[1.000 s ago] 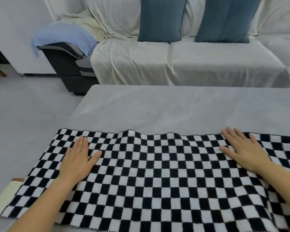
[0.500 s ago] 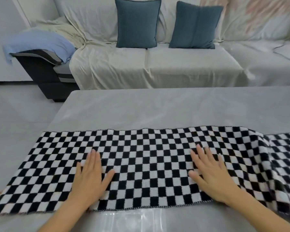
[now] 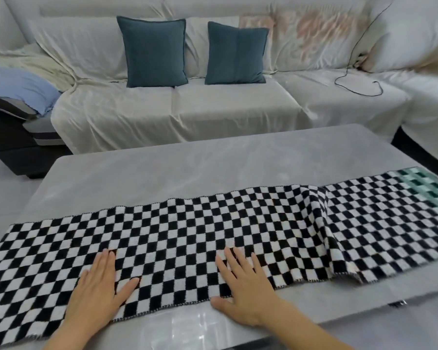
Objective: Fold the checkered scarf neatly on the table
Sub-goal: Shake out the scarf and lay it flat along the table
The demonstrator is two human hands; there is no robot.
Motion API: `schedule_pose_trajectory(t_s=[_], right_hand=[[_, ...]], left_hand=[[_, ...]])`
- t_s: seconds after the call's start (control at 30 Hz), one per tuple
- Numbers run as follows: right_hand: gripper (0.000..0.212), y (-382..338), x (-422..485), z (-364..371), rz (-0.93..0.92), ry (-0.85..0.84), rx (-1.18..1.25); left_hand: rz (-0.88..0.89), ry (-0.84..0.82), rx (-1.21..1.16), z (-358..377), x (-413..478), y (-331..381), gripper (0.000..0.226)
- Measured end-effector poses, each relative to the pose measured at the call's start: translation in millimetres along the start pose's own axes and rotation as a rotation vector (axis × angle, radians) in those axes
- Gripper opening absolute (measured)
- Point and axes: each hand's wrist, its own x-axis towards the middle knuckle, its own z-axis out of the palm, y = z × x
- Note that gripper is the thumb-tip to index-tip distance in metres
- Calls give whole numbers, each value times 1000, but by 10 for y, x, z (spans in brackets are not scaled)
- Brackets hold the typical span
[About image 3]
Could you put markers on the black white checkered scarf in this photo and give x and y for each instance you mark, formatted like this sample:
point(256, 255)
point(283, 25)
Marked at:
point(204, 244)

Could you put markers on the person's right thumb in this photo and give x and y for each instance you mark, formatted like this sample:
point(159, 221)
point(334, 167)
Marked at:
point(222, 303)

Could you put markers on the person's left forearm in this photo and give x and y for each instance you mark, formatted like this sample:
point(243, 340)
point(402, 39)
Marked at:
point(60, 338)

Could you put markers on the person's right hand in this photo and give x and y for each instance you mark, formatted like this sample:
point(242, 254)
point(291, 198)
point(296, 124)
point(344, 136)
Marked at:
point(250, 298)

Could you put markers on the grey and black sofa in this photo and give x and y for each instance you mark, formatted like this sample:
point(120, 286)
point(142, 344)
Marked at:
point(22, 142)

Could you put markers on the person's right middle finger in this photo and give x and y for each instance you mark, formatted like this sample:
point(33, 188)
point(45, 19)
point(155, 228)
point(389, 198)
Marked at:
point(236, 262)

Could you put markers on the white sofa cover sheet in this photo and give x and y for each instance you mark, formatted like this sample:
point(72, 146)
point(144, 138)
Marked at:
point(219, 105)

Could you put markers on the person's left thumb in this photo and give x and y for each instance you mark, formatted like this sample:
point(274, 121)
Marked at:
point(127, 290)

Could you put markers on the small teal square cushion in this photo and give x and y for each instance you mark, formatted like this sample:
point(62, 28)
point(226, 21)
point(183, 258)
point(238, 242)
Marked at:
point(237, 54)

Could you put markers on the person's right forearm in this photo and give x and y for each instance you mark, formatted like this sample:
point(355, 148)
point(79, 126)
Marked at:
point(306, 333)

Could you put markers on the person's right little finger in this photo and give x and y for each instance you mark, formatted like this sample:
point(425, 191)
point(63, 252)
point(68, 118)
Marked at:
point(260, 267)

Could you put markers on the person's left hand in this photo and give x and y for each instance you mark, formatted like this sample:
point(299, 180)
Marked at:
point(95, 298)

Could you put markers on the large white pillow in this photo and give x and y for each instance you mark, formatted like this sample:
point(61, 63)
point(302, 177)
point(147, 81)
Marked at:
point(408, 32)

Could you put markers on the cream knitted blanket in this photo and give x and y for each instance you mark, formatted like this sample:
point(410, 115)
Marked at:
point(47, 65)

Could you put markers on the large teal square cushion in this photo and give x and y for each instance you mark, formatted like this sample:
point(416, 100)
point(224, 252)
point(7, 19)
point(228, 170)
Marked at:
point(155, 52)

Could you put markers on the peach floral pillow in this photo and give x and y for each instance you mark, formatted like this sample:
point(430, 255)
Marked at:
point(310, 40)

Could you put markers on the light blue blanket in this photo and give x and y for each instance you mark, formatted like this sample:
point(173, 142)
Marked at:
point(18, 87)

